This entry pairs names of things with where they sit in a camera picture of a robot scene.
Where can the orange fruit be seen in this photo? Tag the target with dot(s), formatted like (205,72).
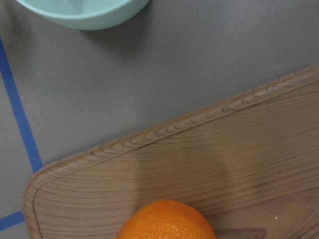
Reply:
(167,219)

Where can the light green bowl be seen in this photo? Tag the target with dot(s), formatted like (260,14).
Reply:
(85,14)

